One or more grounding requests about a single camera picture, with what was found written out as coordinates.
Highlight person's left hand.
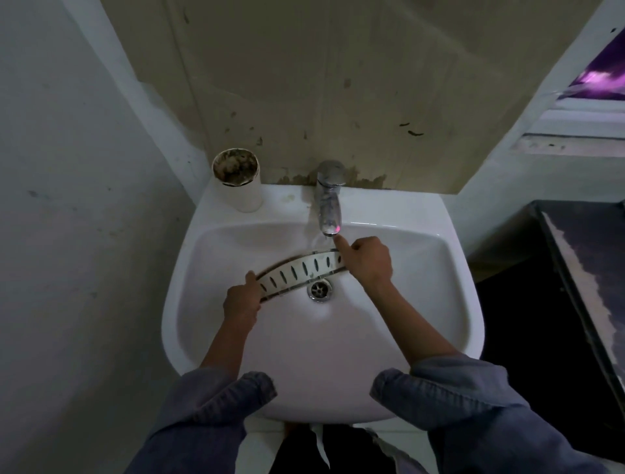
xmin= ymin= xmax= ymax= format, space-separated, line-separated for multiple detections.
xmin=223 ymin=271 xmax=263 ymax=329

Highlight person's right hand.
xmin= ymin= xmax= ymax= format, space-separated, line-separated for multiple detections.
xmin=335 ymin=235 xmax=394 ymax=287

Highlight white slotted curved cover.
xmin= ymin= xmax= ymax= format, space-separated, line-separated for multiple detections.
xmin=255 ymin=248 xmax=348 ymax=304

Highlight person's right forearm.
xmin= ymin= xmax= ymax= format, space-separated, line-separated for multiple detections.
xmin=364 ymin=279 xmax=465 ymax=379

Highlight person's left forearm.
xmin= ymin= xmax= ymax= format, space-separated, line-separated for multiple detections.
xmin=198 ymin=313 xmax=258 ymax=379

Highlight chrome sink drain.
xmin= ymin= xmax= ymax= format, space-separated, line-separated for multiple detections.
xmin=307 ymin=280 xmax=335 ymax=302

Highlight white ceramic sink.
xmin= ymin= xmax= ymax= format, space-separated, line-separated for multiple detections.
xmin=161 ymin=177 xmax=485 ymax=424

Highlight dirty white cylindrical cup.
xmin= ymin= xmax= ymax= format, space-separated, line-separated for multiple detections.
xmin=211 ymin=148 xmax=264 ymax=214

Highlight chrome faucet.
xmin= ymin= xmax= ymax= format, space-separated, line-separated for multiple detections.
xmin=313 ymin=160 xmax=348 ymax=237

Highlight person's dark trousers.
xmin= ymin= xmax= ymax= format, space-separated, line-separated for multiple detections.
xmin=266 ymin=423 xmax=386 ymax=474

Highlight dark cabinet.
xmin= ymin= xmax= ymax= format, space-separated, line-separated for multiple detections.
xmin=476 ymin=199 xmax=625 ymax=460

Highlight window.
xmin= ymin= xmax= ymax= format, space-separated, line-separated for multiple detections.
xmin=525 ymin=29 xmax=625 ymax=140

